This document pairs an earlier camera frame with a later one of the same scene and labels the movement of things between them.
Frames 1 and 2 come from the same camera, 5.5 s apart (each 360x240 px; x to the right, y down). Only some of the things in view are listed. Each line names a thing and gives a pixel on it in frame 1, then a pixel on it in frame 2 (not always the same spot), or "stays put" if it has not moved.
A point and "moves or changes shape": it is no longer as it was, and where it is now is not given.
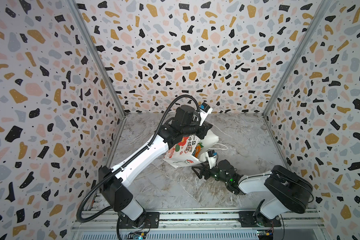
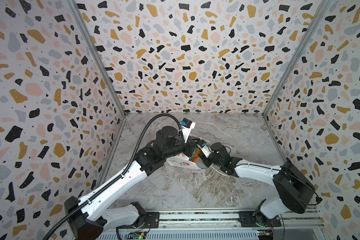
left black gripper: [204, 128] to [190, 144]
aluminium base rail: [301, 224] stays put
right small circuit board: [265, 234] stays put
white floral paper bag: [181, 154] moves or changes shape
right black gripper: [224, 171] to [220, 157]
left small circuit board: [138, 235] stays put
